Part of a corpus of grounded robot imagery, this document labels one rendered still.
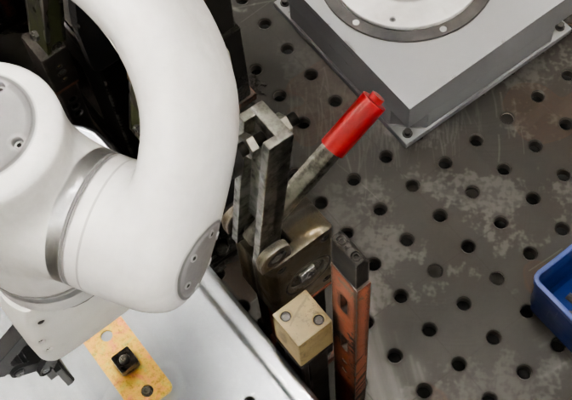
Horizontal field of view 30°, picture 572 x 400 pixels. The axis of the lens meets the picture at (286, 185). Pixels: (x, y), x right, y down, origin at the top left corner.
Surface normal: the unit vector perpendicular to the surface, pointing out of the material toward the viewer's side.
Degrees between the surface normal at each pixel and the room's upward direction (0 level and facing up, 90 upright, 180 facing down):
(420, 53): 2
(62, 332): 92
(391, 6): 2
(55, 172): 90
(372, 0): 2
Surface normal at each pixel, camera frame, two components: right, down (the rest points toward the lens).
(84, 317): 0.60, 0.72
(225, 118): 0.93, -0.01
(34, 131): 0.13, -0.42
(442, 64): -0.08, -0.44
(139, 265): -0.11, 0.41
